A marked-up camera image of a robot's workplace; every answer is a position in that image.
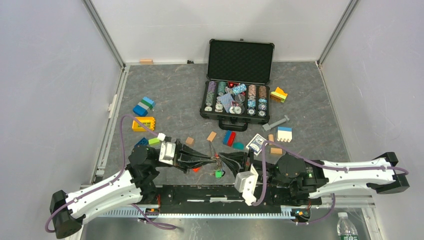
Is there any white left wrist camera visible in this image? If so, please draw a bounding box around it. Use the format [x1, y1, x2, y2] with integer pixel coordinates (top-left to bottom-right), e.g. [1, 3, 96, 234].
[157, 133, 176, 166]

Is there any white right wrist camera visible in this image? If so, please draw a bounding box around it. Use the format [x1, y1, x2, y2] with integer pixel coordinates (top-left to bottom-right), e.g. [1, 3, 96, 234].
[234, 165, 259, 206]

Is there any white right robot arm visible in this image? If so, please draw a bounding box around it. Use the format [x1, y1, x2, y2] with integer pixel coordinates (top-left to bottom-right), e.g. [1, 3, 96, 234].
[220, 152, 410, 205]

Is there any orange flat block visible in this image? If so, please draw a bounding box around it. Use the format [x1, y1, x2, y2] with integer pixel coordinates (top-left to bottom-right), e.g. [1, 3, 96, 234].
[206, 131, 217, 142]

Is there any plastic water bottle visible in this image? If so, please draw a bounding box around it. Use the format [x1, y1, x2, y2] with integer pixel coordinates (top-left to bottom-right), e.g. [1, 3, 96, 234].
[337, 212, 359, 240]

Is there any orange wooden block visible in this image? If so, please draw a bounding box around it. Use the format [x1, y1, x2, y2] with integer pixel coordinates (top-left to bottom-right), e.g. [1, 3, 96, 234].
[269, 147, 284, 155]

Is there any green key tag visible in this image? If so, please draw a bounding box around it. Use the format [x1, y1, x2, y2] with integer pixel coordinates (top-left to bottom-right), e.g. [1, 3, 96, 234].
[215, 170, 224, 179]

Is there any blue playing card box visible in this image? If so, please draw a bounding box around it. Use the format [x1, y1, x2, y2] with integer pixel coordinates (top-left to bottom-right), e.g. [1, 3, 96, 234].
[245, 133, 267, 156]

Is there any wooden block on ledge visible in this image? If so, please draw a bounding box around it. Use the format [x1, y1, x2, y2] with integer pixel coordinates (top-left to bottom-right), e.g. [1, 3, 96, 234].
[139, 58, 154, 65]

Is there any blue white brick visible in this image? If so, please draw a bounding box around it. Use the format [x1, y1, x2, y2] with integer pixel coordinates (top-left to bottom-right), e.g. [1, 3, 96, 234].
[276, 126, 293, 143]

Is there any black poker chip case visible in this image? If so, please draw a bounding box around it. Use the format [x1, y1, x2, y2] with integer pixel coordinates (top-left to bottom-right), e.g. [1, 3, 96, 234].
[199, 39, 275, 132]

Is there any grey plastic bolt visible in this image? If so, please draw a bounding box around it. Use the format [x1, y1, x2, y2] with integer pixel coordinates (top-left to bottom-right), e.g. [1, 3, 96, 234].
[261, 115, 290, 132]

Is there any blue grey green brick stack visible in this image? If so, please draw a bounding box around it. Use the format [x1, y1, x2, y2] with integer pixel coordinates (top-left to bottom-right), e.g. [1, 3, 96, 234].
[132, 96, 156, 117]

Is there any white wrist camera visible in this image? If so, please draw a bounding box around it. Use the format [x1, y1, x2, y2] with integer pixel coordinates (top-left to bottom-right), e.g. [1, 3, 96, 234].
[157, 133, 176, 166]
[234, 165, 259, 206]

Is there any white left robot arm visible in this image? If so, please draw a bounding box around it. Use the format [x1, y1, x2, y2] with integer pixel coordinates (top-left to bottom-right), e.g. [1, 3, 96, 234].
[45, 140, 219, 239]

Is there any yellow orange brick pile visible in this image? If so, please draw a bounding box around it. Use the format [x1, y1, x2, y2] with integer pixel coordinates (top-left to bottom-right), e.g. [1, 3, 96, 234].
[270, 87, 288, 103]

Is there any small dark blue brick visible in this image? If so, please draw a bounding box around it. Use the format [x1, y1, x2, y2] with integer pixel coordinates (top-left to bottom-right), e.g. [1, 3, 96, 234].
[134, 137, 149, 147]

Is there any blue red brick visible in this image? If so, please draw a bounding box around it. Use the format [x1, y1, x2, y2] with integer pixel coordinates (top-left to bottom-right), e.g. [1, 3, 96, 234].
[222, 130, 236, 147]

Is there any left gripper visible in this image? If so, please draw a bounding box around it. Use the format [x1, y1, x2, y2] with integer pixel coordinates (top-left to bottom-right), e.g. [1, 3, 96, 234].
[153, 138, 218, 174]

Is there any small wooden cube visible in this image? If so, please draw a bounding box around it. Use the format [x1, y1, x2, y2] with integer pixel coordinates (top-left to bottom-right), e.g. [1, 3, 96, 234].
[185, 137, 195, 147]

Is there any teal flat piece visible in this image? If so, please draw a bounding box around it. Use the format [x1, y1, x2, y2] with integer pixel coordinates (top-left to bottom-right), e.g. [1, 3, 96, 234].
[232, 142, 245, 150]

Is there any yellow window brick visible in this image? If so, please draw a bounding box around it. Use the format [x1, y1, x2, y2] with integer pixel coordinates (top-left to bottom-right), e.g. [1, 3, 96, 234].
[131, 116, 156, 132]

